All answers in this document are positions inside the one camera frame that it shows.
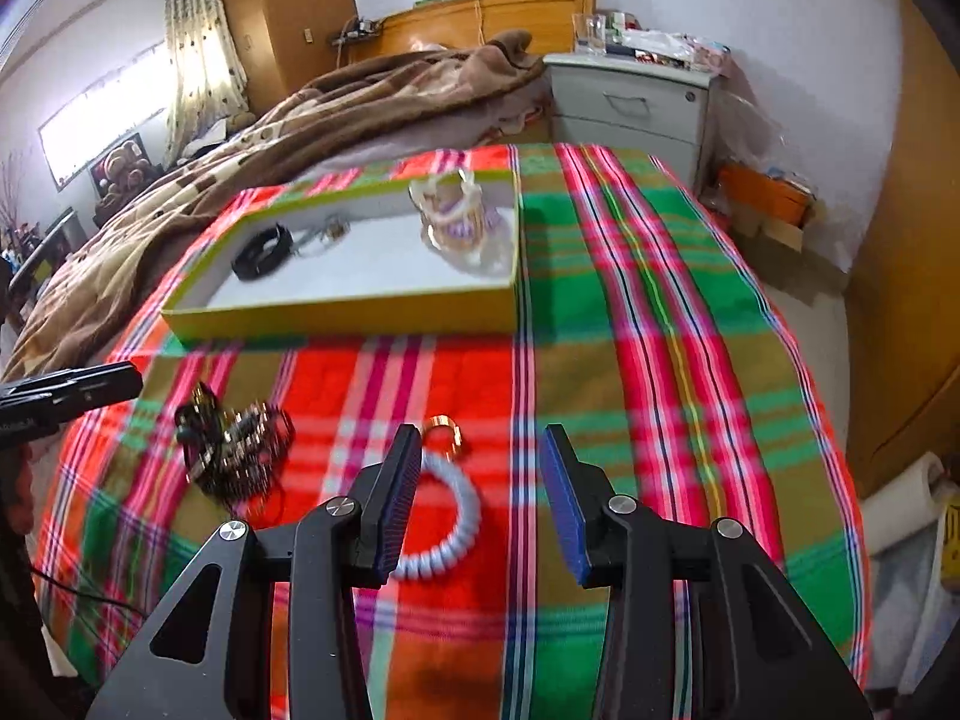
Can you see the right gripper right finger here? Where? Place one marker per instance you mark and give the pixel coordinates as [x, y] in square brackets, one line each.
[757, 650]

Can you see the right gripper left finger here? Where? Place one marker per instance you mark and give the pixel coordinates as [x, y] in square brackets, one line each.
[206, 650]

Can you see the translucent pink hair claw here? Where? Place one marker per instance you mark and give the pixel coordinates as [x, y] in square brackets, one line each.
[452, 212]

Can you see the gold rhinestone hair clip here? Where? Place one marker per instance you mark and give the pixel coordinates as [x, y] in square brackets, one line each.
[243, 434]

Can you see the white paper towel roll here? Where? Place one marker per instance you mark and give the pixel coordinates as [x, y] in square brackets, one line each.
[904, 506]

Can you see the wooden door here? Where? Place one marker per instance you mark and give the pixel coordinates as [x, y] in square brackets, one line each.
[902, 300]

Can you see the red green plaid cloth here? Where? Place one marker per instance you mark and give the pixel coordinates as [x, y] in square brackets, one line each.
[641, 331]

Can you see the dotted window curtain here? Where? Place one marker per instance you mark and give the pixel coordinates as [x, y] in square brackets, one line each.
[208, 81]

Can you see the yellow-green shallow cardboard box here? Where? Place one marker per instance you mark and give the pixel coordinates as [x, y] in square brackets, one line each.
[365, 270]

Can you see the orange storage box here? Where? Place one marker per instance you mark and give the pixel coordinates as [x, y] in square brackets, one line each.
[772, 197]

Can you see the wooden wardrobe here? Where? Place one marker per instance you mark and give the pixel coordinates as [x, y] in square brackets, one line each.
[284, 44]

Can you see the white bedside nightstand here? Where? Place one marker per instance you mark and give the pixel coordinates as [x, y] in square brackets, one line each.
[663, 111]

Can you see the brown patterned blanket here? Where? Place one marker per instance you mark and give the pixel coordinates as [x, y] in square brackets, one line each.
[94, 295]

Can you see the wooden bed headboard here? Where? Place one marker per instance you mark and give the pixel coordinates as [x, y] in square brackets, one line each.
[463, 24]

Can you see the clear glass cup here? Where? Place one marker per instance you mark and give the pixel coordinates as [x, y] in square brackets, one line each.
[589, 33]

